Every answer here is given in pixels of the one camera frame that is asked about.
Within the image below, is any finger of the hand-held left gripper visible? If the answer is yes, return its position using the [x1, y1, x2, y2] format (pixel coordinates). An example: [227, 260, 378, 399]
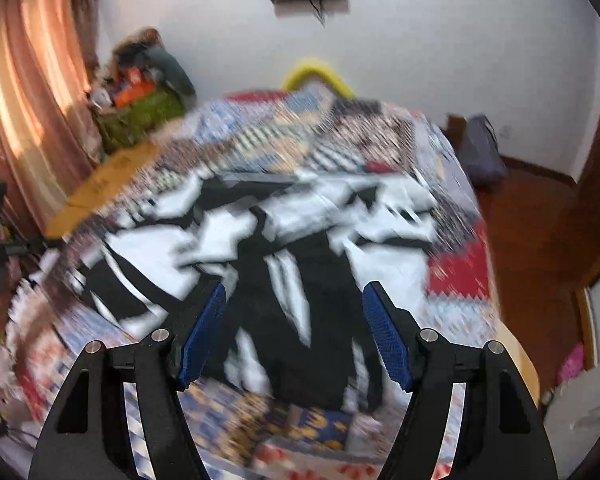
[1, 238, 67, 259]

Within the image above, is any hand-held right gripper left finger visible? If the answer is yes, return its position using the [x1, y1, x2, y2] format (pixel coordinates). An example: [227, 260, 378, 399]
[27, 280, 228, 480]

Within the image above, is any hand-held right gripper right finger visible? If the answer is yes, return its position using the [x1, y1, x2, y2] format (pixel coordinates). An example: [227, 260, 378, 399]
[362, 281, 561, 480]

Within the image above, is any black and white patterned garment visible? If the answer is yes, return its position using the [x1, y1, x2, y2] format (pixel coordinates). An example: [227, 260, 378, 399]
[74, 169, 439, 412]

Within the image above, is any pile of mixed clothes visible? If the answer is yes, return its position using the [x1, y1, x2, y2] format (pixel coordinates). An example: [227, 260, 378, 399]
[87, 27, 197, 111]

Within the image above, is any yellow wooden folding board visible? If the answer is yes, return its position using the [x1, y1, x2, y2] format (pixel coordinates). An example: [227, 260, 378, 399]
[44, 141, 162, 239]

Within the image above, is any pink curtain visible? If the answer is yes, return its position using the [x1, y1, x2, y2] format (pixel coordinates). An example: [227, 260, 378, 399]
[0, 0, 102, 242]

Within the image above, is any green patterned bag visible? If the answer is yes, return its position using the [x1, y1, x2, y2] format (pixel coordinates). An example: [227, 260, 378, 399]
[94, 87, 187, 154]

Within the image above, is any pink item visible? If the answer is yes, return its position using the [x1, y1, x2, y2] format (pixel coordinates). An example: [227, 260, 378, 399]
[557, 344, 587, 387]

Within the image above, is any grey bag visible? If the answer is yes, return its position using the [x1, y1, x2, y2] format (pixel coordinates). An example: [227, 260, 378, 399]
[462, 114, 509, 189]

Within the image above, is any patchwork printed blanket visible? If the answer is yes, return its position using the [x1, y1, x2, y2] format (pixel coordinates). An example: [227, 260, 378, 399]
[0, 87, 507, 480]

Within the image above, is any yellow foam tube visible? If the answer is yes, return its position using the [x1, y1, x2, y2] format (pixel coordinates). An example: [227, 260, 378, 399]
[282, 58, 356, 99]

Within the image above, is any dark wooden bed post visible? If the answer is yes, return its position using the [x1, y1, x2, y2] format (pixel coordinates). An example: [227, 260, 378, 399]
[444, 114, 469, 152]

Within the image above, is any black monitor cable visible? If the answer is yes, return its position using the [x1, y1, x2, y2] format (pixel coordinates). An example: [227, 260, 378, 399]
[307, 0, 332, 27]

